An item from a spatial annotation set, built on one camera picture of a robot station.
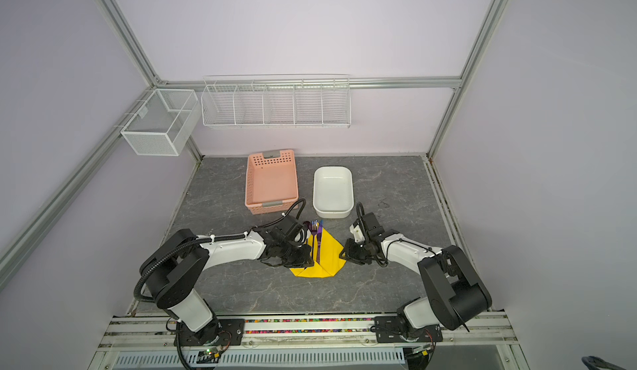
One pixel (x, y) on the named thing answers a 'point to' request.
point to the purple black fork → (313, 230)
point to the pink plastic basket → (270, 182)
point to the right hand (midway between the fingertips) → (343, 258)
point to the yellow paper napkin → (330, 262)
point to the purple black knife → (318, 236)
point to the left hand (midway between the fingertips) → (313, 267)
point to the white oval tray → (333, 196)
